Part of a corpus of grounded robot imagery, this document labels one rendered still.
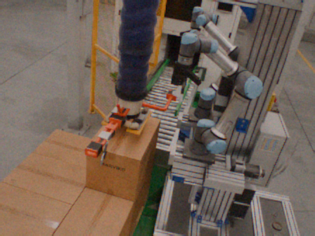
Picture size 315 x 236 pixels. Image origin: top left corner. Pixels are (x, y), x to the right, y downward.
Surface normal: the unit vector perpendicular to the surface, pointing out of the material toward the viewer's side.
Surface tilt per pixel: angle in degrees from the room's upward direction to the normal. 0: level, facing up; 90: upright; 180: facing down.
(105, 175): 90
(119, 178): 90
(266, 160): 90
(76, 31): 92
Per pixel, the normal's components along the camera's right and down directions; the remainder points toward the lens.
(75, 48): -0.25, 0.48
